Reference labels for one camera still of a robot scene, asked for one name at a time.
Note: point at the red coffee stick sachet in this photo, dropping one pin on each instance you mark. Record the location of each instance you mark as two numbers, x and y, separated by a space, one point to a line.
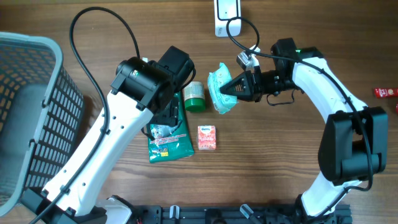
386 92

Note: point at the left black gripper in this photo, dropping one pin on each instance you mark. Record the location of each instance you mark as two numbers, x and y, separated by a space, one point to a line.
171 117

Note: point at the green lid white jar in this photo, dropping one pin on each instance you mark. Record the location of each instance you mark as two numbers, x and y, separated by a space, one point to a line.
194 97

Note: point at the light teal tissue pack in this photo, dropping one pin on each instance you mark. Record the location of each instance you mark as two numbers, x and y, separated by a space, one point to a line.
222 103

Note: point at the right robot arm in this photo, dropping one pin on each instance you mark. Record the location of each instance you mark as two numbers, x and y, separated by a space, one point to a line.
354 143

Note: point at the white barcode scanner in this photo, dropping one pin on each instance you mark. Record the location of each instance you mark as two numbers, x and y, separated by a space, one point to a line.
225 10

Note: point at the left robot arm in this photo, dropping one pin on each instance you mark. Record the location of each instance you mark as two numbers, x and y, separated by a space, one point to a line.
141 91

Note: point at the green snack bag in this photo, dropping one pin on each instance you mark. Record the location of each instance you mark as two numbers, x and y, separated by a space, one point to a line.
170 143

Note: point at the grey plastic mesh basket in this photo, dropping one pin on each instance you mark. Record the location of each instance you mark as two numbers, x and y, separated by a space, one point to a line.
41 112

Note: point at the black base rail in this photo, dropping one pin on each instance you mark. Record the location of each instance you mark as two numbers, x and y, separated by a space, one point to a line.
209 215

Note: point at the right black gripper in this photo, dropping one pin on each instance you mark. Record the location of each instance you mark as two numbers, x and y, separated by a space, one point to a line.
251 84

